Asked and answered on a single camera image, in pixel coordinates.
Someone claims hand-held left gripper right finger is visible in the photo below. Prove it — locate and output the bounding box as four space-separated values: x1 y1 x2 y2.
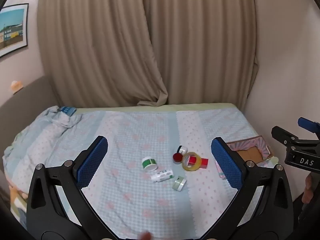
200 137 293 240

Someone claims light green jar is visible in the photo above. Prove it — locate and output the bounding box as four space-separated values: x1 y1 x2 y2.
172 176 187 192

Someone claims small white pink box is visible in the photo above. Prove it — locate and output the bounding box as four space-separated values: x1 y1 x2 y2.
215 160 227 179

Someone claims blue white checked pack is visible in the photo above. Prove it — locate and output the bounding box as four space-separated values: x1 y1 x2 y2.
58 106 77 117

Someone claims beige curtain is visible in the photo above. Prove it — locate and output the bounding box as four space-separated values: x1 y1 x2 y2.
37 0 168 108
142 0 259 108

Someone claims crumpled light blue quilt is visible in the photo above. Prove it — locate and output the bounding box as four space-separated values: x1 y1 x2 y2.
2 106 83 195

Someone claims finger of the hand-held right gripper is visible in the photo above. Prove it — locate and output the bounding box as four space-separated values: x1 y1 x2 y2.
271 126 301 146
297 117 320 139

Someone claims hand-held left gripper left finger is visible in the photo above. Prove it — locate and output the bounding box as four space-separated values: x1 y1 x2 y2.
26 135 118 240

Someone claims framed wall picture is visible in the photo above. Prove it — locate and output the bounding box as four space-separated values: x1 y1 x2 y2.
0 3 29 58

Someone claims white bottle with green print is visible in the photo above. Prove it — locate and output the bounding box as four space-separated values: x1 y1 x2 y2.
151 169 174 182

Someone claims pale green bed sheet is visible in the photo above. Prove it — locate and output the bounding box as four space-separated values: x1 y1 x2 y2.
75 102 278 164

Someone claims cardboard box with pink lining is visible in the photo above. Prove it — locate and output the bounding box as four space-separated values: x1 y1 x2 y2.
226 135 274 167

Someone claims yellow tape roll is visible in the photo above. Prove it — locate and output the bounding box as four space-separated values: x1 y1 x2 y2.
182 151 202 172

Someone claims red rectangular box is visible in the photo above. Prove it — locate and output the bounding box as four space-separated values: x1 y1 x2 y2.
188 156 209 170

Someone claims white jar with green label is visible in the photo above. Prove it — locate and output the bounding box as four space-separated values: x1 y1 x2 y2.
141 157 158 172

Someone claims person's right hand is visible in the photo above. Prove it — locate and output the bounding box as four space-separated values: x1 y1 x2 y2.
302 173 316 204

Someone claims colourful cloth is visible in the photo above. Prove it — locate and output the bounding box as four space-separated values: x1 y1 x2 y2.
9 184 28 228

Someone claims small orange object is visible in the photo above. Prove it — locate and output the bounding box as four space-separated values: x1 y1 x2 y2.
10 80 24 92

